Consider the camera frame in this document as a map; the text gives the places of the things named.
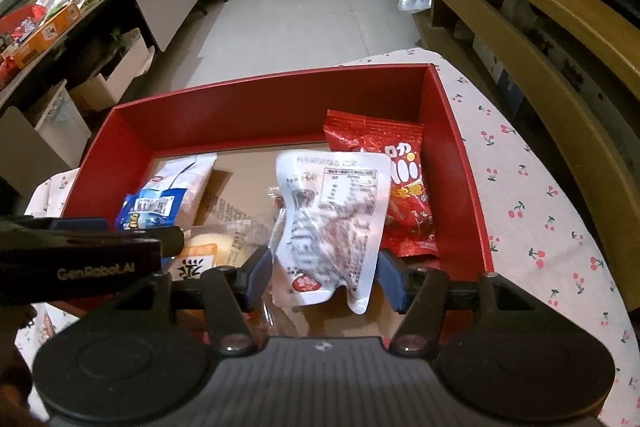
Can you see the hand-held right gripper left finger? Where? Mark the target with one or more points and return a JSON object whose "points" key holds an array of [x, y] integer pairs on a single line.
{"points": [[257, 274]]}

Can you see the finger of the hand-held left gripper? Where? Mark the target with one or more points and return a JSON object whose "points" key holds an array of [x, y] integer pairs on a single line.
{"points": [[170, 242], [80, 225]]}

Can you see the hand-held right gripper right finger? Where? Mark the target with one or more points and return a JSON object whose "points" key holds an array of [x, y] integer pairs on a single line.
{"points": [[390, 279]]}

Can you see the clear round bun packet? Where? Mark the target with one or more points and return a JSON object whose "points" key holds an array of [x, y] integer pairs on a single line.
{"points": [[210, 248]]}

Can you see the blue white snack packet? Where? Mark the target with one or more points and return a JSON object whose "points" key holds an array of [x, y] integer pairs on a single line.
{"points": [[170, 187]]}

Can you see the red snack packet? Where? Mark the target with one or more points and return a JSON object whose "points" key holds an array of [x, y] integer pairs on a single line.
{"points": [[400, 207]]}

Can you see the white printed snack packet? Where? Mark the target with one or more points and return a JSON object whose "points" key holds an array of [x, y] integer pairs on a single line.
{"points": [[325, 227]]}

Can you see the red cardboard box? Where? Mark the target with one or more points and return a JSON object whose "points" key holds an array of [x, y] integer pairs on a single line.
{"points": [[280, 117]]}

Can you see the white open storage box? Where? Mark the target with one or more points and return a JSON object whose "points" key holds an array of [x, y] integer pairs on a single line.
{"points": [[115, 77]]}

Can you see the cherry print tablecloth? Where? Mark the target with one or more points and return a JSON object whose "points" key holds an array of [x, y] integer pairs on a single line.
{"points": [[525, 207]]}

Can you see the orange cardboard box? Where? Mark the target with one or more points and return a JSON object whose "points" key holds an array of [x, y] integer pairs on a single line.
{"points": [[45, 32]]}

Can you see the wooden tv stand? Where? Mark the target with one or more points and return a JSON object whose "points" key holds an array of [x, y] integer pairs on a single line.
{"points": [[550, 12]]}

